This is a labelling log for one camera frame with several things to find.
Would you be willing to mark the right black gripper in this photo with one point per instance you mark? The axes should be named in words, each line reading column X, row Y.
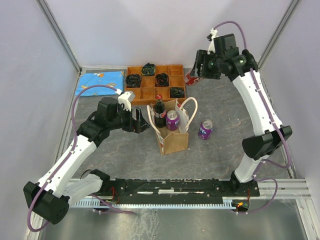
column 202, row 58

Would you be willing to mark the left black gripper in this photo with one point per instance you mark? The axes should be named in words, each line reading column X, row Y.
column 138, row 126

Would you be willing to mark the red cola can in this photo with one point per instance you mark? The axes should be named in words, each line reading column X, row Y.
column 195, row 81

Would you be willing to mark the glass cola bottle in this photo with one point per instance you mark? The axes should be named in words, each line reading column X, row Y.
column 160, row 112

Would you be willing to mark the purple fanta can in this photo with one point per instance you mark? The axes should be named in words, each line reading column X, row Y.
column 206, row 128
column 172, row 120

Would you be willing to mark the burlap canvas watermelon bag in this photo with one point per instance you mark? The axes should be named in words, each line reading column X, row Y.
column 171, row 141

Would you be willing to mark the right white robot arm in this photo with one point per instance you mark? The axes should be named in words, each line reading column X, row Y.
column 269, row 131

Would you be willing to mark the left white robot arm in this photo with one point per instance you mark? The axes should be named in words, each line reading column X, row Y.
column 51, row 196

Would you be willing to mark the wooden compartment tray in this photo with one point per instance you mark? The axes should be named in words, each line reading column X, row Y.
column 146, row 93

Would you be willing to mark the rolled dark belt centre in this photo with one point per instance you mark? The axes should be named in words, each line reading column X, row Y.
column 162, row 80

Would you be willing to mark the rolled dark belt left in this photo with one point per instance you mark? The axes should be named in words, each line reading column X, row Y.
column 133, row 81

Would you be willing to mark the rolled dark belt top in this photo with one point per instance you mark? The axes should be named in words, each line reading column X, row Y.
column 148, row 70

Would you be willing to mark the blue patterned cloth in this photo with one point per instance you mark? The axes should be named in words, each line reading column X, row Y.
column 113, row 79

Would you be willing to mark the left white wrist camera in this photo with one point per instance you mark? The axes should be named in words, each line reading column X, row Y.
column 125, row 98

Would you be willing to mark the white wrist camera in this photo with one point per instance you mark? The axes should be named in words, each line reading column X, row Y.
column 125, row 98
column 211, row 37

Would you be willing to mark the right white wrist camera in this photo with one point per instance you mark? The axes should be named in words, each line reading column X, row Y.
column 211, row 37

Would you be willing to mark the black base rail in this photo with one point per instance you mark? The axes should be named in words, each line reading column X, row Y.
column 173, row 191

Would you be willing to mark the white slotted cable duct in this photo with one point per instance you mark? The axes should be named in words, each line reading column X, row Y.
column 91, row 202

